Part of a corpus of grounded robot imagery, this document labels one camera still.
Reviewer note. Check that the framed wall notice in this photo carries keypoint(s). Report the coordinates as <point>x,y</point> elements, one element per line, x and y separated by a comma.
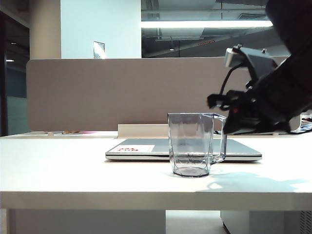
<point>99,50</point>

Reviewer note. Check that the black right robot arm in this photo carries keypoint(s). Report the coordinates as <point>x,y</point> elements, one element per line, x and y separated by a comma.
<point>292,24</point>

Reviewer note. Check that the brown flat object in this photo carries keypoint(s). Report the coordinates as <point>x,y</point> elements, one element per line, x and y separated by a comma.
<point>70,132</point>

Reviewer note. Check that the beige fabric desk divider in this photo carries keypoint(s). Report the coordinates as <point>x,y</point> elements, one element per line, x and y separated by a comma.
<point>122,92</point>

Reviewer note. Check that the white red laptop sticker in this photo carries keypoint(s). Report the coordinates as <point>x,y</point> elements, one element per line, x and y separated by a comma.
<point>146,148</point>

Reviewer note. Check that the silver closed laptop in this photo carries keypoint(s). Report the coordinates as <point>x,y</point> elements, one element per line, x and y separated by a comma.
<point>243,150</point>

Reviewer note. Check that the blue desk clutter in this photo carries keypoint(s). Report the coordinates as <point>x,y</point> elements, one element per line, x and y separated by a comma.
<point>307,125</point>

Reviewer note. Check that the pink paper sheet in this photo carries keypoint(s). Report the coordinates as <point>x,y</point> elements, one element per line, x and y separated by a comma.
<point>91,132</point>

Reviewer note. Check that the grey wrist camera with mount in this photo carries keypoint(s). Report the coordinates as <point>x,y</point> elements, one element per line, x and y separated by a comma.
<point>258,63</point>

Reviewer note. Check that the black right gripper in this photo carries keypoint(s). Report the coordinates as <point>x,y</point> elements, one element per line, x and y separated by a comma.
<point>273,100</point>

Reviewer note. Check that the white divider bracket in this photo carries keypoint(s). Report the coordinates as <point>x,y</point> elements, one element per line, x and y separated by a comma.
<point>275,133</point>

